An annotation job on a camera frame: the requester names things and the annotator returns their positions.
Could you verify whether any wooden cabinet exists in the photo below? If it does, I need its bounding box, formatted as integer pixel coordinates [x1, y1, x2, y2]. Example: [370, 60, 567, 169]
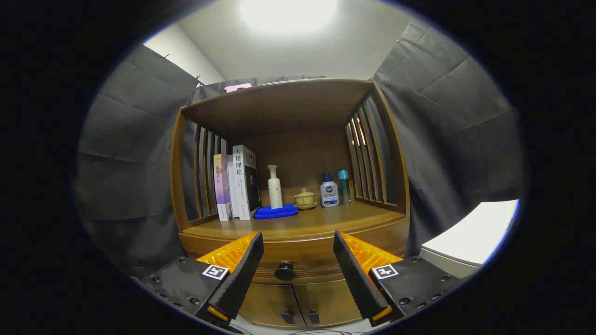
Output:
[169, 78, 411, 329]

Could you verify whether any black drawer knob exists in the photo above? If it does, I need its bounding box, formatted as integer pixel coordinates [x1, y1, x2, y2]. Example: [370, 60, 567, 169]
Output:
[274, 261, 296, 281]

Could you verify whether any thick white and black book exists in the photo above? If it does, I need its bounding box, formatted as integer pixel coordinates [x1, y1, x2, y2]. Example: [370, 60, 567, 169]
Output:
[232, 145, 262, 221]

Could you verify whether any tall white pump bottle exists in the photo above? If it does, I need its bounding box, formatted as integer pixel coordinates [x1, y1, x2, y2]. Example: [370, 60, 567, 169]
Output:
[267, 165, 284, 209]

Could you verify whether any wooden drawer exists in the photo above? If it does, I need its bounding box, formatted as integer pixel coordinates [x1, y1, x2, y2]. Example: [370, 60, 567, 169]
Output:
[179, 218, 411, 285]

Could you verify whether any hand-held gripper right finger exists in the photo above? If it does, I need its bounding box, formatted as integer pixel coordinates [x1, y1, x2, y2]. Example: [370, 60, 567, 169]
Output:
[332, 230, 468, 327]

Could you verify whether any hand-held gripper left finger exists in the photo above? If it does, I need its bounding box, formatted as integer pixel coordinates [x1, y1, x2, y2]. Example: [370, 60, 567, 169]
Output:
[133, 231, 264, 332]

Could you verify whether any white plastic box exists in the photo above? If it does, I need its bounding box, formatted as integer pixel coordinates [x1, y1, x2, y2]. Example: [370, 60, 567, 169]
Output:
[419, 199, 520, 280]

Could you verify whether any purple book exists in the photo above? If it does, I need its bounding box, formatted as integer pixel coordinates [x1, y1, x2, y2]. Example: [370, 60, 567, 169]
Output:
[213, 154, 232, 222]

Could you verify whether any yellow lidded teacup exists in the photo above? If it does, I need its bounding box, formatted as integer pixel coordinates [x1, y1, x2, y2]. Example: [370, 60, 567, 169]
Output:
[294, 188, 318, 210]

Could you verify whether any folded blue cloth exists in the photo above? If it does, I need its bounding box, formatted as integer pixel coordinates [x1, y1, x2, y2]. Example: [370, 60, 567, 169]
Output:
[254, 204, 298, 219]

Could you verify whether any thin white book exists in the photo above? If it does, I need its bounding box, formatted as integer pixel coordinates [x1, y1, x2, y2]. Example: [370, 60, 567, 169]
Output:
[227, 155, 240, 218]

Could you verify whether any wooden countertop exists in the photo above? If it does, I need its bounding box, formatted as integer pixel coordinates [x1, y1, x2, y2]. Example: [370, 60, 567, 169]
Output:
[183, 201, 406, 241]

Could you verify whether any white bottle with blue pump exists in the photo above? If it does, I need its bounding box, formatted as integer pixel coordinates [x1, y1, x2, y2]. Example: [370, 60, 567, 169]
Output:
[319, 173, 340, 208]

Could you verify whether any teal bottle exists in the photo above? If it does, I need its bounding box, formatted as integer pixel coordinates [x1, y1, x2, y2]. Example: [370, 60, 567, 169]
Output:
[338, 170, 352, 205]

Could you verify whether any wooden cabinet door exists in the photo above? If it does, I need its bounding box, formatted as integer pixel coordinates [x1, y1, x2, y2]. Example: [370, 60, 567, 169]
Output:
[237, 283, 308, 329]
[293, 278, 368, 327]

